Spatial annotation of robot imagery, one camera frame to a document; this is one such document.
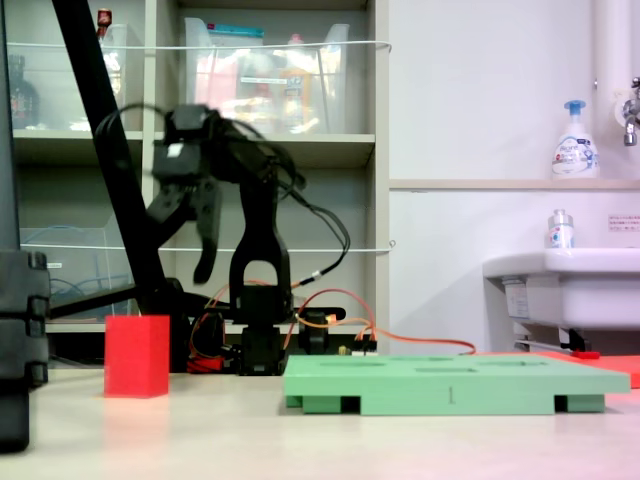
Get narrow clear plastic bin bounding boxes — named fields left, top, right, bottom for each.
left=97, top=22, right=146, bottom=132

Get metal faucet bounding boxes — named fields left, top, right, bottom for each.
left=621, top=76, right=640, bottom=147

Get orange wire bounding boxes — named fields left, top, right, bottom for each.
left=287, top=287, right=477, bottom=357

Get notched black tripod leg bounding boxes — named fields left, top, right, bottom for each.
left=0, top=0, right=51, bottom=454

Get dark bottle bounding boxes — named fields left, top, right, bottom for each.
left=7, top=54, right=41, bottom=130

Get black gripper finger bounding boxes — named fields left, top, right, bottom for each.
left=143, top=182, right=199, bottom=251
left=192, top=177, right=225, bottom=286

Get black table clamp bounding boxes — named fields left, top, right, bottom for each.
left=191, top=304, right=227, bottom=360
left=298, top=308, right=347, bottom=357

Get white soap pump bottle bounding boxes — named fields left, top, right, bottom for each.
left=551, top=99, right=601, bottom=180

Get red square block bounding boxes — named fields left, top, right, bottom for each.
left=103, top=314, right=171, bottom=399

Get black cable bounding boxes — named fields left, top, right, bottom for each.
left=279, top=184, right=351, bottom=289

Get black camera tripod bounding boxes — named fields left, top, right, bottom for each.
left=47, top=0, right=194, bottom=374

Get white sink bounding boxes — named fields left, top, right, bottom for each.
left=482, top=247, right=640, bottom=331

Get clear bin with blue cables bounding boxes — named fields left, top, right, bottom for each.
left=19, top=227, right=139, bottom=324

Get beige shelf unit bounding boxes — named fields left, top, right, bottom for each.
left=0, top=0, right=391, bottom=371

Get small white bottle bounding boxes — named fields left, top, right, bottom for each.
left=547, top=208, right=575, bottom=250

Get green shape sorter board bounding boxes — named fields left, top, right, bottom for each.
left=283, top=353, right=631, bottom=416

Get yellow labelled bottle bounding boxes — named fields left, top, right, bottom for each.
left=278, top=33, right=315, bottom=132

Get large clear plastic bin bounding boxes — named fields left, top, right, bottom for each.
left=183, top=17, right=351, bottom=135

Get large orange foam slab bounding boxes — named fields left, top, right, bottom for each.
left=542, top=351, right=640, bottom=359

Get black circuit board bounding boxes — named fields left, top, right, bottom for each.
left=337, top=335, right=380, bottom=358

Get thin black gripper wires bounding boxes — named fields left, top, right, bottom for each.
left=94, top=102, right=307, bottom=201

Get blue topped bag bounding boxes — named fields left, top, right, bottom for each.
left=207, top=24, right=265, bottom=47

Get red capped bottle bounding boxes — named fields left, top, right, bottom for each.
left=96, top=7, right=115, bottom=41

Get small orange foam slab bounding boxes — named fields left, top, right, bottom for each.
left=602, top=355, right=640, bottom=389

